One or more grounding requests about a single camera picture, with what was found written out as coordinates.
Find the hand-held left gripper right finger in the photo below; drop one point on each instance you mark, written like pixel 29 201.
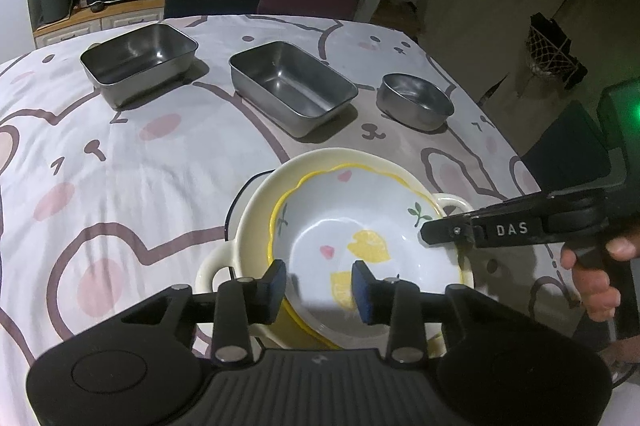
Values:
pixel 361 293

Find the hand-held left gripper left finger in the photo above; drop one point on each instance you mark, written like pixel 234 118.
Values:
pixel 276 293

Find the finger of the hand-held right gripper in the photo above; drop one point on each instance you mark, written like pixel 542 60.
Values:
pixel 450 231

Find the floral bowl yellow rim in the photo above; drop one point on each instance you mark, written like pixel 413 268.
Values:
pixel 325 226

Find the white square plate dark rim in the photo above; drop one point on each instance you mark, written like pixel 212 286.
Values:
pixel 236 218

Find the oval steel bowl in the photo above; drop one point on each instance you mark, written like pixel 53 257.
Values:
pixel 412 93

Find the rectangular steel container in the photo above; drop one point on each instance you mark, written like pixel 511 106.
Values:
pixel 135 51
pixel 290 81

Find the person's right hand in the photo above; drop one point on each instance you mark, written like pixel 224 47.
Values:
pixel 597 296

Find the black chair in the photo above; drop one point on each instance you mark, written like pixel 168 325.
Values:
pixel 565 146

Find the black mesh basket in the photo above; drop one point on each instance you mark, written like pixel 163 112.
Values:
pixel 550 46

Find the bear print tablecloth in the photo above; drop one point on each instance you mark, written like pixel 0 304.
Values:
pixel 125 186

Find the wooden top white cabinet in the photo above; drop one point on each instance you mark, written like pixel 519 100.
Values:
pixel 125 8

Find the grey bin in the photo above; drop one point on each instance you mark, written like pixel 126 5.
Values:
pixel 55 3

